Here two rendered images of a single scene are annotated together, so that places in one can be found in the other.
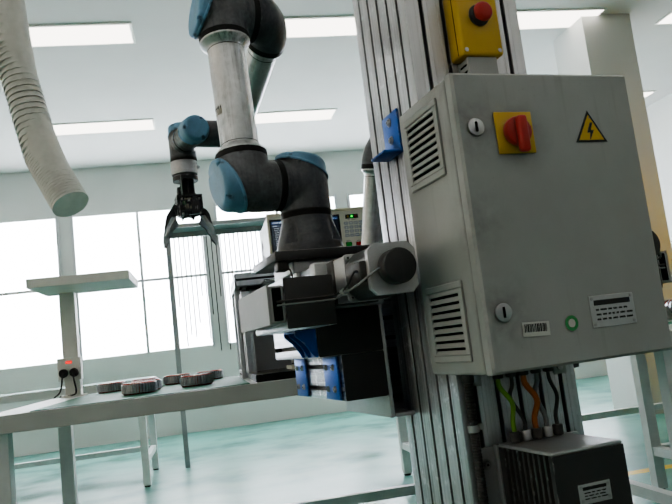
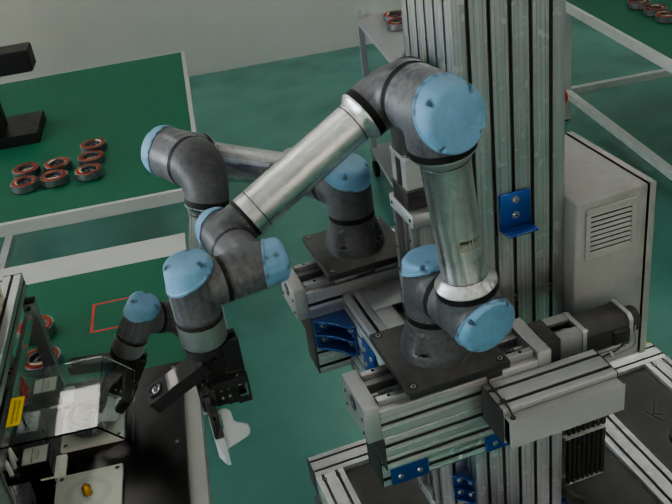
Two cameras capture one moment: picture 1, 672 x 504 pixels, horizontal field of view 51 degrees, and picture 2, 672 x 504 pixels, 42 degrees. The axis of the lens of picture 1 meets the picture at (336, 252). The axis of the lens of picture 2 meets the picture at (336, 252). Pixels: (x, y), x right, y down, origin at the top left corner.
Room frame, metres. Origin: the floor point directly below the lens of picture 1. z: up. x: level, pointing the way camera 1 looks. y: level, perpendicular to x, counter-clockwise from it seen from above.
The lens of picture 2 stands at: (1.66, 1.54, 2.15)
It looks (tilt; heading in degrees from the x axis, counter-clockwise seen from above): 30 degrees down; 274
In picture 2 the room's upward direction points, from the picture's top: 8 degrees counter-clockwise
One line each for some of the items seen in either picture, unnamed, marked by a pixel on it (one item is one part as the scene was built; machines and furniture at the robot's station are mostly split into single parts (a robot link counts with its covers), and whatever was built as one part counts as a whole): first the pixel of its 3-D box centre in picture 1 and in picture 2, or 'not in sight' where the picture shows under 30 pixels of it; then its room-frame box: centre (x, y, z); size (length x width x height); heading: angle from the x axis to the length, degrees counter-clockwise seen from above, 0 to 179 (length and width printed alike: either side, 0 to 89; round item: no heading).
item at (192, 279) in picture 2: (182, 143); (194, 288); (1.96, 0.40, 1.45); 0.09 x 0.08 x 0.11; 27
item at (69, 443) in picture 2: not in sight; (93, 424); (2.43, -0.11, 0.78); 0.15 x 0.15 x 0.01; 11
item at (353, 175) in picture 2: not in sight; (345, 184); (1.75, -0.42, 1.20); 0.13 x 0.12 x 0.14; 132
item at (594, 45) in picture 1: (621, 211); not in sight; (5.93, -2.44, 1.65); 0.50 x 0.45 x 3.30; 11
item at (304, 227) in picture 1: (308, 234); (435, 327); (1.58, 0.06, 1.09); 0.15 x 0.15 x 0.10
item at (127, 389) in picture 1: (139, 387); not in sight; (2.31, 0.68, 0.77); 0.11 x 0.11 x 0.04
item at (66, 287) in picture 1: (89, 336); not in sight; (2.80, 1.01, 0.98); 0.37 x 0.35 x 0.46; 101
